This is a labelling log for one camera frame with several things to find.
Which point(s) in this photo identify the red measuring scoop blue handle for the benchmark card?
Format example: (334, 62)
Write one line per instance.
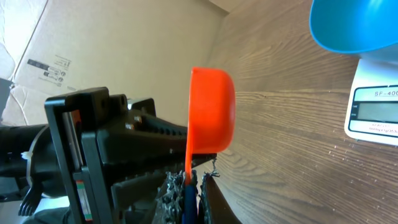
(211, 120)

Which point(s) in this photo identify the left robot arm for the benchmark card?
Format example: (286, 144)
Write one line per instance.
(30, 167)

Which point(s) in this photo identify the cardboard box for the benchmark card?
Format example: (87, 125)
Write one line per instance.
(140, 48)

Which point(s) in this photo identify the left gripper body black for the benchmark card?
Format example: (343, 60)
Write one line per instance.
(74, 119)

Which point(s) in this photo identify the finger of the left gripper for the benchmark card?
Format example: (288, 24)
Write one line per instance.
(141, 139)
(133, 199)

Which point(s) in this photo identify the white kitchen scale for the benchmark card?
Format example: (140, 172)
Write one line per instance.
(372, 108)

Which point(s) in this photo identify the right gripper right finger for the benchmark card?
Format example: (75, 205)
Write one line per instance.
(213, 207)

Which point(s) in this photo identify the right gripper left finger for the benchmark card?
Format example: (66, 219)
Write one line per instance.
(170, 200)

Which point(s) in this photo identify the blue bowl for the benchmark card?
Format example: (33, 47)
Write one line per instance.
(364, 28)

